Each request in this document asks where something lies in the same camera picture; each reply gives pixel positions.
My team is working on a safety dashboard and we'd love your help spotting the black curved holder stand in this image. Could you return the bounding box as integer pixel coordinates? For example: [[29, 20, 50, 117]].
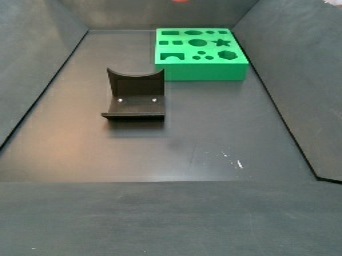
[[101, 69, 165, 120]]

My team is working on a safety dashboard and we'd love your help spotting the green shape sorter box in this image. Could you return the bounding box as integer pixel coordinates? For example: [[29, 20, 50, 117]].
[[153, 28, 248, 81]]

